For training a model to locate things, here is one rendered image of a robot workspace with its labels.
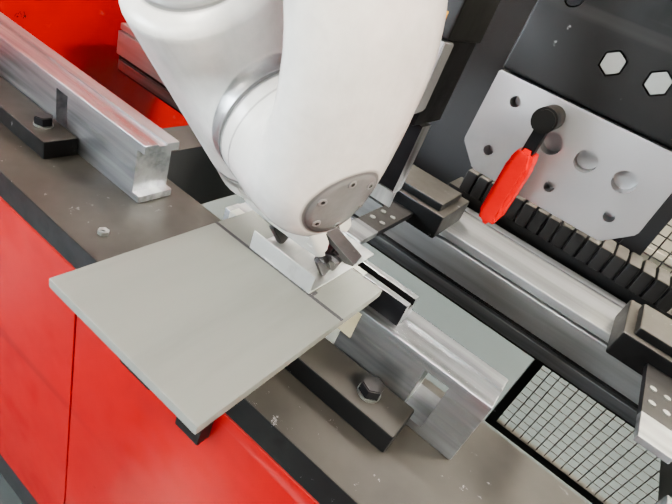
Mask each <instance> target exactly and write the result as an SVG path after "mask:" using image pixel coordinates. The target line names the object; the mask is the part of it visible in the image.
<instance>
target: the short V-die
mask: <svg viewBox="0 0 672 504"><path fill-rule="evenodd" d="M358 266H359V267H360V268H362V269H363V270H364V271H366V272H367V274H365V275H364V277H365V278H366V279H368V280H369V281H370V282H372V283H373V284H375V285H376V286H377V287H379V288H380V289H381V290H382V292H381V294H380V296H379V297H378V298H377V299H375V300H374V301H373V302H371V303H370V304H369V306H370V307H372V308H373V309H374V310H376V311H377V312H378V313H380V314H381V315H382V316H384V317H385V318H386V319H388V320H389V321H390V322H392V323H393V324H394V325H396V326H397V325H398V324H399V323H401V322H402V321H403V320H404V319H405V318H406V317H407V316H408V315H409V314H410V312H411V310H412V308H413V307H414V305H415V303H416V301H417V300H418V298H419V296H417V295H416V294H415V293H413V292H412V291H410V290H409V289H407V288H406V287H405V286H403V285H402V284H400V283H399V282H398V281H396V280H395V279H393V278H392V277H391V276H389V275H388V274H386V273H385V272H383V271H382V270H381V269H379V268H378V267H376V266H375V265H374V264H372V263H371V262H369V261H368V260H365V261H363V262H362V263H360V264H358Z"/></svg>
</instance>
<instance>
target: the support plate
mask: <svg viewBox="0 0 672 504"><path fill-rule="evenodd" d="M219 223H220V224H221V225H223V226H224V227H225V228H226V229H228V230H229V231H230V232H232V233H233V234H234V235H235V236H237V237H238V238H239V239H241V240H242V241H243V242H244V243H246V244H247V245H248V246H250V244H251V240H252V237H253V234H254V231H255V230H256V231H257V232H258V233H259V234H261V235H262V236H263V237H265V238H266V239H268V238H271V237H273V236H274V235H273V233H272V232H271V230H270V228H269V226H270V225H271V224H269V223H267V222H266V221H265V220H264V219H263V218H262V217H261V216H260V215H258V214H257V213H256V212H255V211H254V210H252V211H249V212H246V213H243V214H240V215H237V216H234V217H231V218H228V219H225V220H222V221H219ZM49 287H50V288H51V289H52V290H53V291H54V292H55V293H56V294H57V296H58V297H59V298H60V299H61V300H62V301H63V302H64V303H65V304H66V305H67V306H68V307H69V308H70V309H71V310H72V311H73V312H74V313H75V314H76V315H77V316H78V317H79V318H80V319H81V320H82V321H83V322H84V323H85V324H86V325H87V326H88V327H89V328H90V329H91V330H92V331H93V332H94V333H95V334H96V335H97V336H98V337H99V338H100V339H101V340H102V341H103V342H104V343H105V344H106V345H107V346H108V347H109V348H110V349H111V350H112V351H113V352H114V353H115V354H116V355H117V356H118V357H119V358H120V360H121V361H122V362H123V363H124V364H125V365H126V366H127V367H128V368H129V369H130V370H131V371H132V372H133V373H134V374H135V375H136V376H137V377H138V378H139V379H140V380H141V381H142V382H143V383H144V384H145V385H146V386H147V387H148V388H149V389H150V390H151V391H152V392H153V393H154V394H155V395H156V396H157V397H158V398H159V399H160V400H161V401H162V402H163V403H164V404H165V405H166V406H167V407H168V408H169V409H170V410H171V411H172V412H173V413H174V414H175V415H176V416H177V417H178V418H179V419H180V420H181V421H182V422H183V423H184V425H185V426H186V427H187V428H188V429H189V430H190V431H191V432H192V433H193V434H194V435H196V434H197V433H199V432H200V431H201V430H203V429H204V428H205V427H207V426H208V425H209V424H211V423H212V422H213V421H215V420H216V419H217V418H219V417H220V416H221V415H223V414H224V413H225V412H227V411H228V410H229V409H231V408H232V407H233V406H235V405H236V404H237V403H239V402H240V401H241V400H243V399H244V398H245V397H247V396H248V395H249V394H250V393H252V392H253V391H254V390H256V389H257V388H258V387H260V386H261V385H262V384H264V383H265V382H266V381H268V380H269V379H270V378H272V377H273V376H274V375H276V374H277V373H278V372H280V371H281V370H282V369H284V368H285V367H286V366H288V365H289V364H290V363H292V362H293V361H294V360H296V359H297V358H298V357H300V356H301V355H302V354H304V353H305V352H306V351H308V350H309V349H310V348H312V347H313V346H314V345H316V344H317V343H318V342H319V341H321V340H322V339H323V338H325V337H326V336H327V335H329V334H330V333H331V332H333V331H334V330H335V329H337V328H338V327H339V326H341V325H342V324H343V323H345V322H346V321H347V320H349V319H350V318H351V317H353V316H354V315H355V314H357V313H358V312H359V311H361V310H362V309H363V308H365V307H366V306H367V305H369V304H370V303H371V302H373V301H374V300H375V299H377V298H378V297H379V296H380V294H381V292H382V290H381V289H380V288H379V287H377V286H376V285H375V284H373V283H372V282H370V281H369V280H368V279H366V278H365V277H364V276H362V275H361V274H359V273H358V272H357V271H355V270H354V269H350V270H348V271H346V272H345V273H343V274H341V275H340V276H338V277H336V278H335V279H333V280H331V281H330V282H328V283H326V284H324V285H323V286H321V287H319V288H318V289H316V290H314V291H316V292H318V294H316V295H314V297H315V298H317V299H318V300H319V301H320V302H322V303H323V304H324V305H326V306H327V307H328V308H329V309H331V310H332V311H333V312H335V313H336V314H337V315H338V316H340V317H341V318H342V319H344V320H342V321H340V320H339V319H338V318H337V317H335V316H334V315H333V314H331V313H330V312H329V311H328V310H326V309H325V308H324V307H322V306H321V305H320V304H319V303H317V302H316V301H315V300H313V299H312V298H311V297H310V296H308V295H307V294H306V293H304V292H303V291H302V290H301V289H299V288H298V287H297V286H295V285H294V284H293V283H292V282H290V281H289V280H288V279H287V278H285V277H284V276H283V275H281V274H280V273H279V272H278V271H276V270H275V269H274V268H272V267H271V266H270V265H269V264H267V263H266V262H265V261H263V260H262V259H261V258H260V257H258V256H257V255H256V254H254V253H253V252H252V251H251V250H249V249H248V248H247V247H245V246H244V245H243V244H242V243H240V242H239V241H238V240H237V239H235V238H234V237H233V236H231V235H230V234H229V233H228V232H226V231H225V230H224V229H222V228H221V227H220V226H219V225H217V224H216V223H213V224H210V225H207V226H204V227H201V228H198V229H195V230H192V231H189V232H186V233H183V234H180V235H177V236H174V237H171V238H168V239H165V240H162V241H159V242H156V243H153V244H150V245H147V246H144V247H141V248H138V249H135V250H132V251H129V252H126V253H123V254H120V255H117V256H114V257H111V258H108V259H105V260H102V261H99V262H96V263H93V264H90V265H88V266H85V267H82V268H79V269H76V270H73V271H70V272H67V273H64V274H61V275H58V276H55V277H52V278H50V279H49ZM314 291H313V292H314ZM313 292H311V293H313ZM311 293H310V294H311ZM311 295H312V294H311Z"/></svg>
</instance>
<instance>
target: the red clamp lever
mask: <svg viewBox="0 0 672 504"><path fill-rule="evenodd" d="M565 118H566V113H565V111H564V109H563V108H562V107H561V106H559V105H548V106H545V107H541V108H539V109H537V110H536V111H535V112H534V113H533V114H532V116H531V121H530V122H531V127H532V128H533V131H532V133H531V134H530V136H529V138H528V139H527V141H526V143H525V144H524V146H523V147H521V148H519V149H518V150H516V151H515V152H514V153H513V154H512V155H511V157H510V159H509V160H508V161H507V162H506V163H505V165H504V167H503V169H502V170H501V172H500V174H499V176H498V178H497V179H496V181H495V183H494V185H493V186H492V188H491V190H490V192H489V193H488V195H487V197H486V199H485V201H484V202H483V204H482V206H481V208H480V213H479V217H481V219H482V222H483V223H485V224H486V223H488V222H489V223H491V224H494V223H495V222H496V221H498V220H499V219H500V218H501V217H502V216H503V215H505V213H506V212H507V210H508V208H509V207H510V205H511V204H512V202H513V201H514V199H515V198H516V196H517V195H518V193H519V191H520V190H521V188H522V187H523V185H524V184H525V182H526V181H527V179H528V177H529V176H530V174H531V173H532V171H533V169H534V166H535V164H536V163H537V159H538V156H539V154H537V153H536V152H537V151H538V149H539V147H540V146H541V144H542V143H543V141H544V139H545V138H546V136H547V134H548V133H549V132H551V131H553V130H555V129H557V128H559V127H561V126H562V125H563V123H564V121H565Z"/></svg>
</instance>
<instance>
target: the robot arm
mask: <svg viewBox="0 0 672 504"><path fill-rule="evenodd" d="M118 1H119V5H120V9H121V12H122V14H123V16H124V18H125V20H126V22H127V24H128V25H129V27H130V28H131V30H132V32H133V33H134V35H135V37H136V38H137V40H138V42H139V43H140V45H141V47H142V48H143V50H144V52H145V53H146V55H147V56H148V58H149V60H150V61H151V63H152V65H153V66H154V68H155V70H156V71H157V73H158V75H159V76H160V78H161V80H162V81H163V83H164V84H165V86H166V88H167V89H168V91H169V93H170V94H171V96H172V98H173V99H174V101H175V103H176V104H177V106H178V108H179V109H180V111H181V112H182V114H183V116H184V117H185V119H186V121H187V122H188V124H189V126H190V127H191V129H192V131H193V132H194V134H195V136H196V137H197V139H198V140H199V142H200V144H201V145H202V147H203V149H204V150H205V152H206V154H207V155H208V157H209V159H210V160H211V162H212V164H213V165H214V167H215V168H216V170H217V172H218V173H219V175H220V177H221V178H222V180H223V182H224V183H225V185H226V186H227V187H228V188H229V189H230V190H231V191H232V192H234V193H235V194H236V195H238V196H240V197H242V198H244V200H245V201H246V203H247V204H248V205H249V206H250V207H251V208H252V209H253V210H254V211H255V212H256V213H257V214H258V215H260V216H261V217H262V218H263V219H264V220H265V221H266V222H267V223H269V224H271V225H270V226H269V228H270V230H271V232H272V233H273V235H274V237H275V239H276V241H277V242H278V243H280V244H283V243H284V242H285V241H286V240H287V239H288V238H290V239H292V240H293V241H294V242H296V243H297V244H298V245H300V246H301V247H303V248H304V249H305V250H307V251H308V252H310V253H311V254H313V255H314V256H316V257H315V258H314V261H315V264H316V266H317V269H318V271H319V274H321V275H322V276H325V275H326V274H327V273H328V271H329V270H331V271H334V270H335V269H336V268H337V267H338V265H339V264H340V263H341V262H343V263H344V264H347V265H350V266H354V265H355V264H356V263H357V262H358V260H359V259H360V258H361V257H362V255H361V254H360V253H359V252H358V250H357V249H356V248H355V247H354V246H353V245H352V243H351V242H350V241H349V240H348V239H347V238H346V236H345V235H344V234H343V233H342V232H341V231H344V232H347V231H348V230H349V228H350V227H351V216H352V215H353V214H354V213H355V212H356V211H357V210H358V209H359V208H361V207H362V206H363V204H364V203H365V201H366V200H367V198H368V197H369V196H370V194H371V193H372V192H373V190H374V189H375V188H376V186H377V184H378V182H379V181H380V179H381V177H382V176H383V174H384V172H385V170H386V169H387V167H388V165H389V164H390V162H391V160H392V158H393V156H394V154H395V152H396V150H397V148H398V146H399V144H400V142H401V140H402V138H403V136H404V134H405V132H406V130H407V128H408V126H409V124H410V122H411V120H412V117H413V115H414V113H415V111H416V109H417V107H418V105H419V102H420V100H421V98H422V96H423V93H424V91H425V88H426V86H427V83H428V81H429V78H430V76H431V73H432V71H433V68H434V65H435V62H436V58H437V55H438V51H439V47H440V43H441V39H442V34H443V30H444V25H445V19H446V13H447V4H448V0H118ZM340 230H341V231H340Z"/></svg>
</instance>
